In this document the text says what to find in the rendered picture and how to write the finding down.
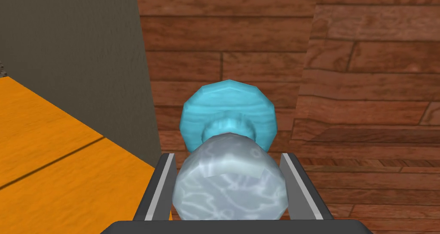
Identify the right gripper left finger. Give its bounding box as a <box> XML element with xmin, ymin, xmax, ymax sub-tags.
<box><xmin>132</xmin><ymin>153</ymin><xmax>177</xmax><ymax>222</ymax></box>

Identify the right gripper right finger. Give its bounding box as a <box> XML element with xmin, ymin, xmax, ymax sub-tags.
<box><xmin>279</xmin><ymin>153</ymin><xmax>335</xmax><ymax>222</ymax></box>

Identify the grey and blue door knob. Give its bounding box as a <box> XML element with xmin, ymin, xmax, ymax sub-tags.
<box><xmin>171</xmin><ymin>79</ymin><xmax>290</xmax><ymax>222</ymax></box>

